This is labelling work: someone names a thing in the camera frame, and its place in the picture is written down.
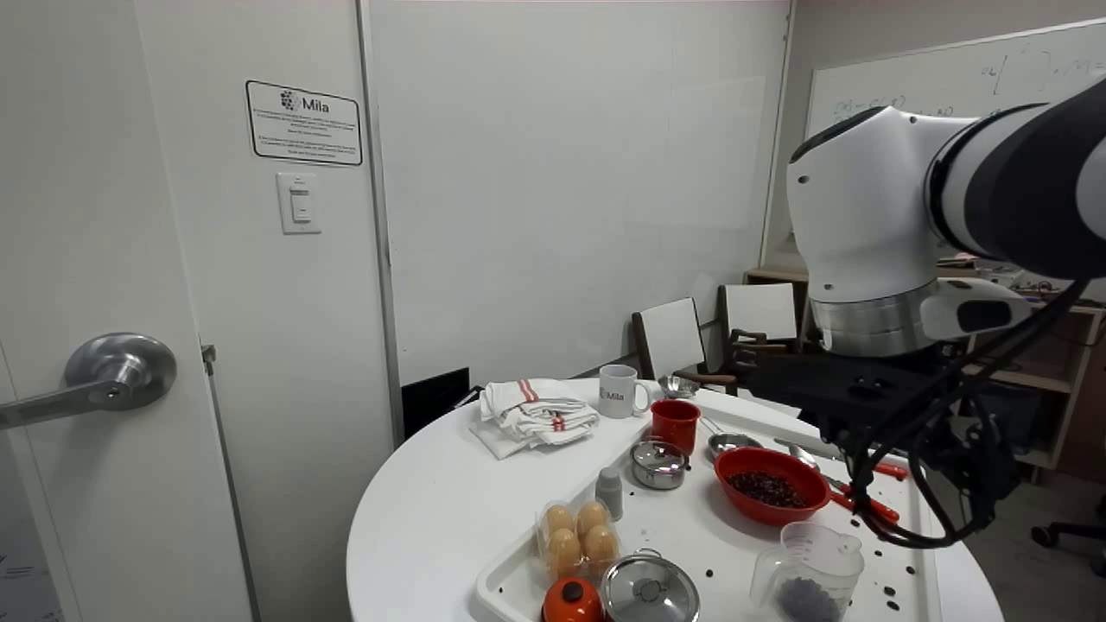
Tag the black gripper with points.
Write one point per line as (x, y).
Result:
(935, 451)

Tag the clear plastic test tube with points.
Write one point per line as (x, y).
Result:
(823, 556)

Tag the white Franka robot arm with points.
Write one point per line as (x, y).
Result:
(876, 210)

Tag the red bowl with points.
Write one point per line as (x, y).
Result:
(811, 507)

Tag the black office chair base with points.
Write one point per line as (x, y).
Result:
(1075, 534)

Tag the dark coffee beans heap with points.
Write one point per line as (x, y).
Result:
(770, 489)

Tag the steel ladle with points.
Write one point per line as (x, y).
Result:
(734, 444)

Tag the white plastic tray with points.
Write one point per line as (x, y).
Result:
(714, 556)

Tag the red cup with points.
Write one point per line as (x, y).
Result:
(677, 428)

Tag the small steel pot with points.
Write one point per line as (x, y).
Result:
(658, 469)

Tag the white-backed chair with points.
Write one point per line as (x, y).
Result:
(672, 338)

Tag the white mug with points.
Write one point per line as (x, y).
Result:
(618, 391)

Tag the white salt shaker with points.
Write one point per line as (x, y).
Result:
(609, 497)

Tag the whiteboard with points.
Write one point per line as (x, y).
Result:
(954, 80)

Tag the orange round lid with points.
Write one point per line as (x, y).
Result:
(571, 602)

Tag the white red-striped towel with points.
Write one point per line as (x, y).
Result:
(505, 418)

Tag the black box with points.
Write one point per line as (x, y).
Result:
(438, 400)

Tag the white light switch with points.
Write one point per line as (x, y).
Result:
(299, 207)

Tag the white wall sign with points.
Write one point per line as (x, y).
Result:
(301, 123)

